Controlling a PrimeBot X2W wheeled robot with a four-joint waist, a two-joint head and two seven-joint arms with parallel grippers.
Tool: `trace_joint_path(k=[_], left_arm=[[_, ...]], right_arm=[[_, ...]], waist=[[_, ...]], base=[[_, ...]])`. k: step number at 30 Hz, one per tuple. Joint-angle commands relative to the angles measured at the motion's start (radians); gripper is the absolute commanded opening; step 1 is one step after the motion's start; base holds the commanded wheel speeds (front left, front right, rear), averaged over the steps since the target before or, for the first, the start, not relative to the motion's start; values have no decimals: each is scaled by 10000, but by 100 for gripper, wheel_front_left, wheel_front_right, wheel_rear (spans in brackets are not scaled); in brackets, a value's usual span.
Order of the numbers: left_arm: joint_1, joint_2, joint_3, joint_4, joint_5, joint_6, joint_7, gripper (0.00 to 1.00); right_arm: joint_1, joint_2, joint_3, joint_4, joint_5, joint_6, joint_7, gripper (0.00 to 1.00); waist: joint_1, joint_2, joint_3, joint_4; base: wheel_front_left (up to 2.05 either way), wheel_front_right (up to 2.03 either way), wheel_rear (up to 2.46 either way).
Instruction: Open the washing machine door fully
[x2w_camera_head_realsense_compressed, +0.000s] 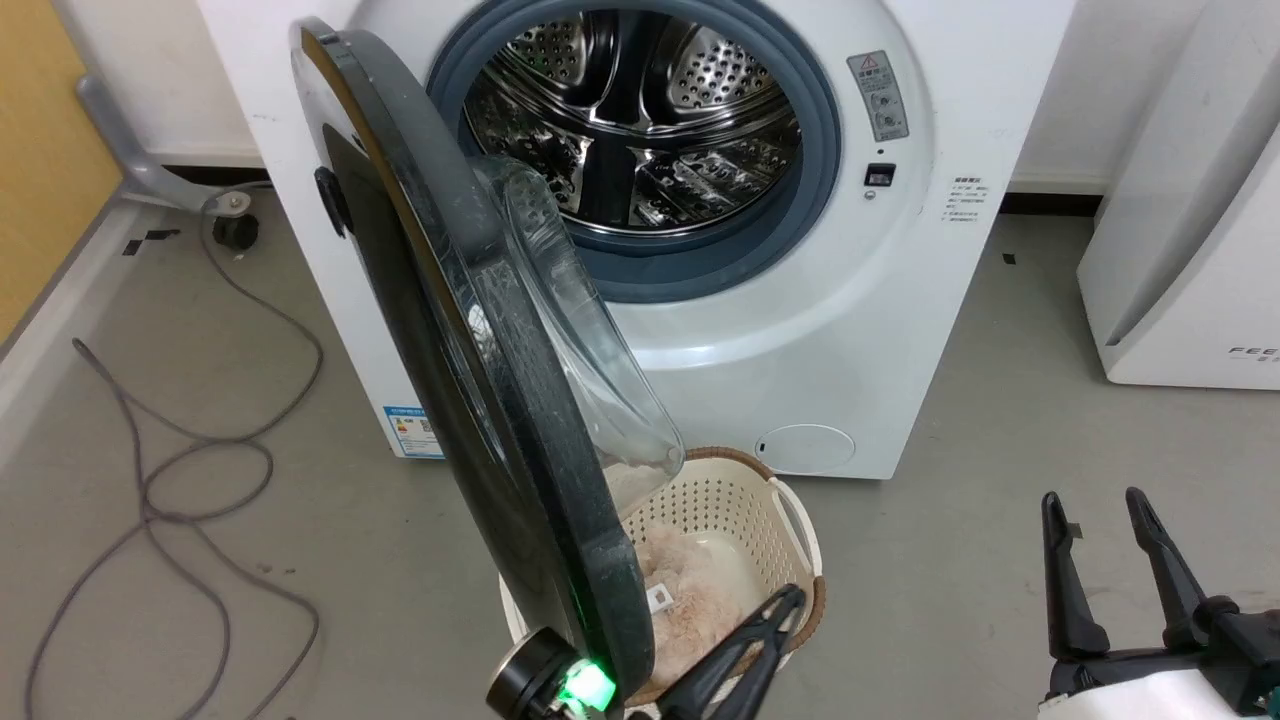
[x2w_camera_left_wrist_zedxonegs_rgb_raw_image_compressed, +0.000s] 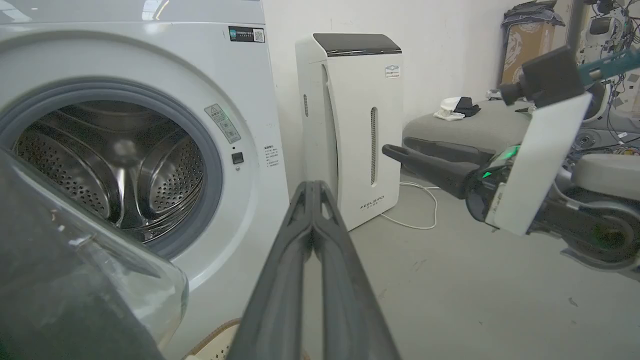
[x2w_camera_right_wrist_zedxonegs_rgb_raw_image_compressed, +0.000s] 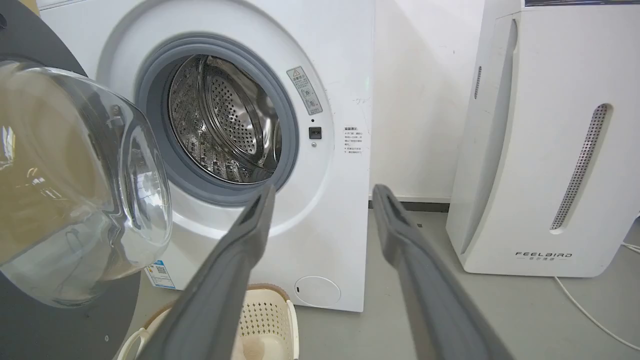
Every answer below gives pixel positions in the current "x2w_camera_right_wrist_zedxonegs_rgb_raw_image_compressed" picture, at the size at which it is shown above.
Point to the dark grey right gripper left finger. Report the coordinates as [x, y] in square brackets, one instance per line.
[215, 305]

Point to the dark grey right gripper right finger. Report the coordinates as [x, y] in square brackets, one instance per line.
[435, 305]

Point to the washing machine door glass bowl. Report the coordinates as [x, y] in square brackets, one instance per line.
[65, 190]

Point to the white front-load washing machine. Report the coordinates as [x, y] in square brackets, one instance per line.
[330, 210]

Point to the grey rubber door gasket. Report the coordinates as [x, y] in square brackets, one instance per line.
[285, 100]

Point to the cream perforated laundry basket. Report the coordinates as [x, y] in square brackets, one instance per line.
[265, 325]

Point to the blue energy label sticker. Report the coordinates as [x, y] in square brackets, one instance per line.
[161, 274]

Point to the stainless steel perforated drum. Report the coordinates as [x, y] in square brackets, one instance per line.
[225, 120]

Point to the white Feelbird air purifier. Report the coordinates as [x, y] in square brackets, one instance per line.
[540, 150]

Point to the grey warning sticker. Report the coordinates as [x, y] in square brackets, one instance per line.
[304, 90]

